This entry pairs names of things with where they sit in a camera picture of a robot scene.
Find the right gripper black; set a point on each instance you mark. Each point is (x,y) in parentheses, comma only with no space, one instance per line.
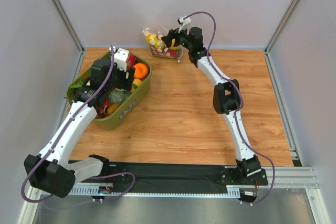
(174,38)

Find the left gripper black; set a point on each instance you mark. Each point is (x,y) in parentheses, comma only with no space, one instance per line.
(125,78)

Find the clear zip top bag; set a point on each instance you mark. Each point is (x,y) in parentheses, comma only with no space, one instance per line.
(159,32)

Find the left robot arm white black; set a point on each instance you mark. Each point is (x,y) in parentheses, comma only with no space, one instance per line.
(50,170)

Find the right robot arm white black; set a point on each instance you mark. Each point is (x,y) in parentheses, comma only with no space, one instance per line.
(227,101)

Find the fake yellow fruit in bin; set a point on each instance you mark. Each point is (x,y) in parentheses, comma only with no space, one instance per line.
(136,83)

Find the fake orange persimmon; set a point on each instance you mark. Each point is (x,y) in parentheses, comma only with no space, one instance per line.
(141,71)

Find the fake red apple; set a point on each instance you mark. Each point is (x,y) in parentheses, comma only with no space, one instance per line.
(169,53)

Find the fake yellow lemon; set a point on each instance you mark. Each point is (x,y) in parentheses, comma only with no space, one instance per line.
(154,41)

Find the fake pink dragon fruit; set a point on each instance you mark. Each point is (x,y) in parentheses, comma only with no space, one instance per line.
(131,61)

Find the fake broccoli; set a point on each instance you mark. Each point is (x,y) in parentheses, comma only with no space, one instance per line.
(119,96)

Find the olive green plastic bin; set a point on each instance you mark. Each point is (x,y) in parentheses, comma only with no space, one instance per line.
(109,115)

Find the black base mat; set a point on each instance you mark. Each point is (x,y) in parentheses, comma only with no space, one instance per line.
(185,178)

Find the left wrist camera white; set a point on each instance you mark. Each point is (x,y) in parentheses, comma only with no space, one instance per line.
(121,57)

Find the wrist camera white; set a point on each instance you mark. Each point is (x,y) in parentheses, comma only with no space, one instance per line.
(121,57)
(183,22)

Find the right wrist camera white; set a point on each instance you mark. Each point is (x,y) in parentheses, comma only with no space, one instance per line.
(183,22)

